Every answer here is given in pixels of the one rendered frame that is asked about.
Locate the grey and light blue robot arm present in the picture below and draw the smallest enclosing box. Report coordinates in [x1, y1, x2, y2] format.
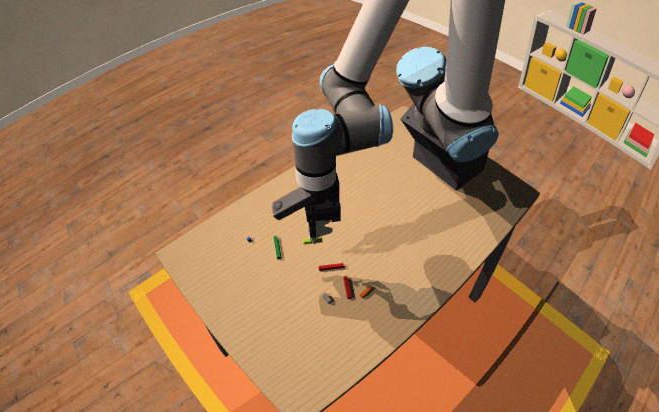
[272, 0, 505, 220]

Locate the red rod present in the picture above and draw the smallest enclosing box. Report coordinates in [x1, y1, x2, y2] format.
[319, 263, 344, 271]
[344, 276, 351, 299]

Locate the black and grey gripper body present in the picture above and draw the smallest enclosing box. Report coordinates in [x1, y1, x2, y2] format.
[302, 173, 341, 222]

